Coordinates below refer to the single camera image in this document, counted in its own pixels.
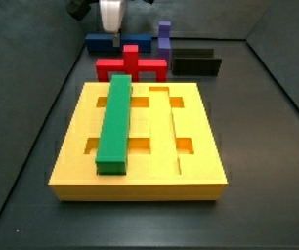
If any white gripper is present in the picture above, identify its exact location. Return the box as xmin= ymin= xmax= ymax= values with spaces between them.
xmin=98 ymin=0 xmax=125 ymax=47

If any blue rectangular block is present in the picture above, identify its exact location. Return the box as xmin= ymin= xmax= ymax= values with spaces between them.
xmin=86 ymin=33 xmax=152 ymax=53

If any yellow slotted board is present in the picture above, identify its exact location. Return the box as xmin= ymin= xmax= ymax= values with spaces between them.
xmin=49 ymin=82 xmax=226 ymax=201

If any red cross-shaped block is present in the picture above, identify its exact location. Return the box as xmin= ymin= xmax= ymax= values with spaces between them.
xmin=94 ymin=45 xmax=168 ymax=82

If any purple stepped block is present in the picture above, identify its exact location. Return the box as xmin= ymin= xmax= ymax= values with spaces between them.
xmin=157 ymin=21 xmax=170 ymax=61

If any green long block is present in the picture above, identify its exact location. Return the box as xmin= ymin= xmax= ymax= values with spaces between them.
xmin=94 ymin=75 xmax=132 ymax=175

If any black angle bracket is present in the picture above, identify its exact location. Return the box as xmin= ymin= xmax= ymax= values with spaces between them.
xmin=170 ymin=49 xmax=221 ymax=76

